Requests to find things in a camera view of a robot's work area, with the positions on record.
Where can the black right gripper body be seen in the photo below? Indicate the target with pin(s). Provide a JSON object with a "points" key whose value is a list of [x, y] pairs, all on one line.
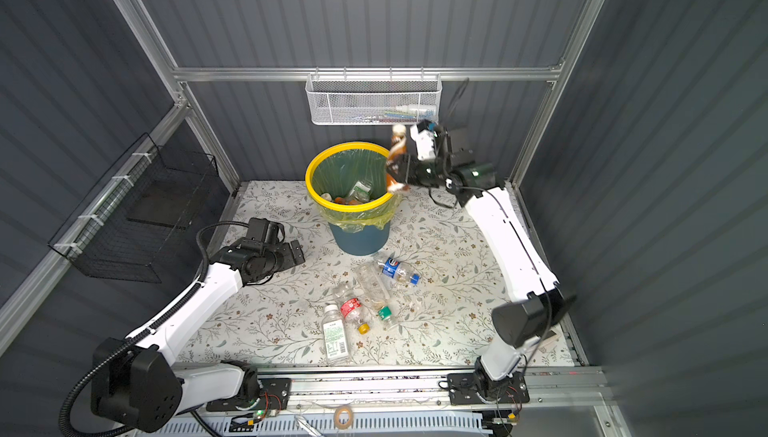
{"points": [[426, 172]]}

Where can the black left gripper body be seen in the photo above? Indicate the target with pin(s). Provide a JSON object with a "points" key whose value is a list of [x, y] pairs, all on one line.
{"points": [[279, 259]]}

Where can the blue Pepsi label bottle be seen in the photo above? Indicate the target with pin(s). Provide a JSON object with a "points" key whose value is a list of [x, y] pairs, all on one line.
{"points": [[398, 271]]}

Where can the orange cap soda bottle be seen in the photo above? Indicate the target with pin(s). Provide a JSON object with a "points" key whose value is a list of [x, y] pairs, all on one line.
{"points": [[343, 201]]}

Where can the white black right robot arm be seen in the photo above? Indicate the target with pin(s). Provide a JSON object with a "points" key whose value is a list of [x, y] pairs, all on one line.
{"points": [[537, 301]]}

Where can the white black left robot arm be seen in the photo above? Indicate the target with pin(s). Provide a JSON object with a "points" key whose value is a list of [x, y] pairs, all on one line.
{"points": [[136, 382]]}

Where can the teal waste bin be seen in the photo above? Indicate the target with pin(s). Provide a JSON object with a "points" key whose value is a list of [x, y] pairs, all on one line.
{"points": [[368, 241]]}

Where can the yellow plastic bin liner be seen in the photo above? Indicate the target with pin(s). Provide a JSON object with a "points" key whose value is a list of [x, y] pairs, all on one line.
{"points": [[336, 169]]}

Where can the pink label yellow cap bottle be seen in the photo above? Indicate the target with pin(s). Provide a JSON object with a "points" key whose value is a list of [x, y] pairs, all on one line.
{"points": [[351, 308]]}

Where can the clear bottle green cap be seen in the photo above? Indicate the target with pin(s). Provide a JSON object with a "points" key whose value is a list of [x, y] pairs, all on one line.
{"points": [[376, 294]]}

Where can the white label clear bottle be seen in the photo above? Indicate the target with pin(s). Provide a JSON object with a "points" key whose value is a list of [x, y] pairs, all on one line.
{"points": [[334, 334]]}

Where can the floral table mat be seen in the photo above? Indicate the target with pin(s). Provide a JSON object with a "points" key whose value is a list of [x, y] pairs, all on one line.
{"points": [[427, 295]]}

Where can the tape roll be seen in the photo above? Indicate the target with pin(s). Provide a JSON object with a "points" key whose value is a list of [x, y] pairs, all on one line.
{"points": [[343, 417]]}

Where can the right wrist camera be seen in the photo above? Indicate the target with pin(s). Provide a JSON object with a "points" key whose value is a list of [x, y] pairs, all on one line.
{"points": [[423, 137]]}

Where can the black wire side basket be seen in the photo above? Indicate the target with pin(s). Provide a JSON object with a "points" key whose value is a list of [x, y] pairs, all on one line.
{"points": [[143, 217]]}

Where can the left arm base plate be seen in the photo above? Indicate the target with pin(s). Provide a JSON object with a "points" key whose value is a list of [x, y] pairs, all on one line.
{"points": [[265, 394]]}

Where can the white wire wall basket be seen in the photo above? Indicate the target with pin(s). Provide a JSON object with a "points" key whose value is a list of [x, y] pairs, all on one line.
{"points": [[373, 101]]}

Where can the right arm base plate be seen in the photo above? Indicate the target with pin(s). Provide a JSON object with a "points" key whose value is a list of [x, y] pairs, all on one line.
{"points": [[474, 389]]}

